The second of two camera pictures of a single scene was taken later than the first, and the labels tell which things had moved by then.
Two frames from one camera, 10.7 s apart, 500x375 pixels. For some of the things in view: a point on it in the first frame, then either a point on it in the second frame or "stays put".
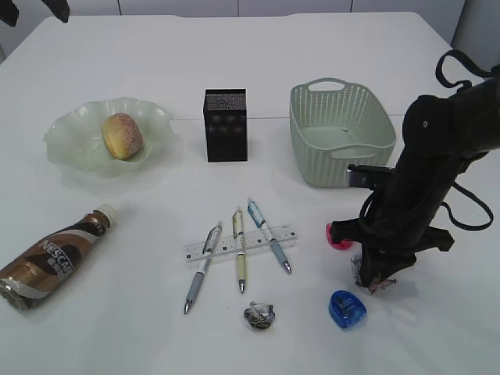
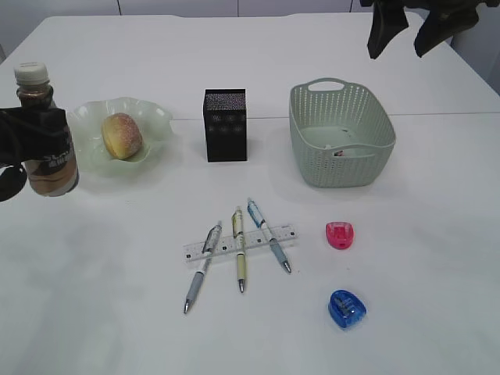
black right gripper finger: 373,262 -> 389,19
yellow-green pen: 237,230 stays put
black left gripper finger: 60,8 -> 37,133
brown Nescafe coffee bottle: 42,270 -> 57,176
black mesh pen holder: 225,112 stays put
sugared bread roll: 122,137 stays put
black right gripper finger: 382,266 -> 445,19
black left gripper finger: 8,12 -> 14,137
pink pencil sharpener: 343,245 stays put
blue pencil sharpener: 346,309 stays put
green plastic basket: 335,123 stays put
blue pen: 259,221 stays put
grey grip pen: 209,245 stays put
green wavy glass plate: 76,139 stays put
